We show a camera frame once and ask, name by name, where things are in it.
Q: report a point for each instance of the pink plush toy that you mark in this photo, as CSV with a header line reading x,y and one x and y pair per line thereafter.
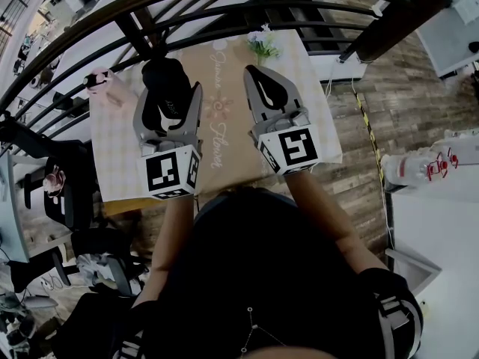
x,y
54,181

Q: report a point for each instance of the pink water bottle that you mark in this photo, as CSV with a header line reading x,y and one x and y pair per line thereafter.
x,y
106,88

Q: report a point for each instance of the black office chair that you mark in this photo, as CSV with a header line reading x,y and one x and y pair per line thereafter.
x,y
61,196

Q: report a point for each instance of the person's right forearm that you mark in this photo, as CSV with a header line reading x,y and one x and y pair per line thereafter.
x,y
329,219

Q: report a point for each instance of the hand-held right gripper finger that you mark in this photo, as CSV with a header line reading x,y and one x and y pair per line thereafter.
x,y
286,92
255,103

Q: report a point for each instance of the white desk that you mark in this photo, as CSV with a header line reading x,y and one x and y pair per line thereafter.
x,y
447,32

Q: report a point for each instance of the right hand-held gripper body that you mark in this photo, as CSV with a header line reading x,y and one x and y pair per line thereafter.
x,y
292,146

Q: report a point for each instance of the black metal railing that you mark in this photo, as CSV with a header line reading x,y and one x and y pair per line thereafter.
x,y
209,2

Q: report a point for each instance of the person's left forearm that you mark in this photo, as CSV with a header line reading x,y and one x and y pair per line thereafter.
x,y
170,245

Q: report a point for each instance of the person's black shirt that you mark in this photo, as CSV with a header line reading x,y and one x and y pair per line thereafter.
x,y
262,282

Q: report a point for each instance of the yellow and black striped strip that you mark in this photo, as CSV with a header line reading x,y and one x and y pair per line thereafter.
x,y
368,129

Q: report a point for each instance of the table with checked cloth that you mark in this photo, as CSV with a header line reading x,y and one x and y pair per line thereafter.
x,y
232,137

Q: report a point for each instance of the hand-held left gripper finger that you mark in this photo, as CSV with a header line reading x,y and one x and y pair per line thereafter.
x,y
193,114
139,114

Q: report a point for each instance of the dark wooden post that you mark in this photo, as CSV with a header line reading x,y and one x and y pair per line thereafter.
x,y
404,19

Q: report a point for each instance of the black glasses case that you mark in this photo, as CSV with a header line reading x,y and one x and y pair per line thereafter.
x,y
166,88

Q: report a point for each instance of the clear plastic bottle red label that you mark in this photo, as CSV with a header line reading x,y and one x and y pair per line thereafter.
x,y
406,168
445,152

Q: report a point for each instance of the vase of pale flowers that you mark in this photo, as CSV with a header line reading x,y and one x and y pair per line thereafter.
x,y
263,45

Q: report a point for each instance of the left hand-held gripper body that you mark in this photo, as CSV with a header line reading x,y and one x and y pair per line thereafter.
x,y
168,170

